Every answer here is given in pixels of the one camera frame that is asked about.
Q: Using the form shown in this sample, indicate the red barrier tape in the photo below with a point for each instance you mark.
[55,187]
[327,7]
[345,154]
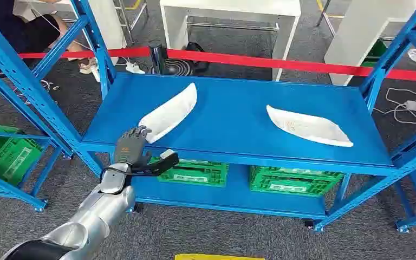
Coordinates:
[265,62]

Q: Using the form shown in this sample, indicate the green plastic crate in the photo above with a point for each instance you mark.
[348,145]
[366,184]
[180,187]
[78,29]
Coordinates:
[375,54]
[294,181]
[7,158]
[197,174]

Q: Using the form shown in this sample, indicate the black barrier stanchion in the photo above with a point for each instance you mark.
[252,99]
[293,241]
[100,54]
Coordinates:
[157,59]

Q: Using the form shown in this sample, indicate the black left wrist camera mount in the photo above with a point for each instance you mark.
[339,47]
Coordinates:
[159,165]

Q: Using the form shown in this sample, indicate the black bag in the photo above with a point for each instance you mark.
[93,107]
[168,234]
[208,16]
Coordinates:
[198,57]

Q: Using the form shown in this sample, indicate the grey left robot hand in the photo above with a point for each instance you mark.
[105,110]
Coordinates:
[129,149]

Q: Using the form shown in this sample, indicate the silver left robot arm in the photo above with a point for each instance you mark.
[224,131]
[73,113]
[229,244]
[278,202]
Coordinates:
[96,215]

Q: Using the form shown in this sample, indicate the white curved plastic part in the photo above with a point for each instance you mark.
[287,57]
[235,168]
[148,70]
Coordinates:
[170,113]
[308,127]

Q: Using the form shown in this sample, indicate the person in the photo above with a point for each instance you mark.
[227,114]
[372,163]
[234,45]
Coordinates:
[25,32]

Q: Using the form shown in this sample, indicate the metal chair frame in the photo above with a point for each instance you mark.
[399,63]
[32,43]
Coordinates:
[136,18]

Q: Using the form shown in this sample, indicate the white charger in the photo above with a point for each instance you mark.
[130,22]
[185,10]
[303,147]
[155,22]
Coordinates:
[135,68]

